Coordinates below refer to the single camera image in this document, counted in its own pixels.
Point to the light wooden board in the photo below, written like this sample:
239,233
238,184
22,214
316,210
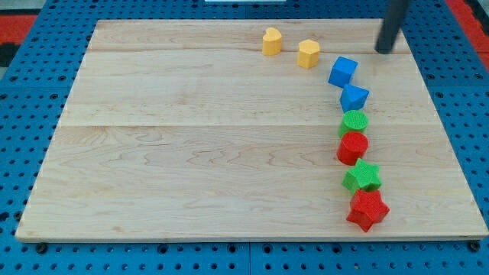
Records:
183,131

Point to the red cylinder block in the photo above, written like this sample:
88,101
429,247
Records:
353,145

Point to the yellow heart block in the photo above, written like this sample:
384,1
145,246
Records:
271,42

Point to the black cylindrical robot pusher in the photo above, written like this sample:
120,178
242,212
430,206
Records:
391,24

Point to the blue cube block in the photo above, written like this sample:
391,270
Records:
342,71

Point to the red star block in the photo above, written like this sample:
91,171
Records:
367,209

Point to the green cylinder block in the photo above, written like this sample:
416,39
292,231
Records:
353,120

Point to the green star block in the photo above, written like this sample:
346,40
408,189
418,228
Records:
362,176

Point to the yellow hexagon block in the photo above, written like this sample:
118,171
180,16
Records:
308,55

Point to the blue triangle block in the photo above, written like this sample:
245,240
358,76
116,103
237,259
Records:
353,97

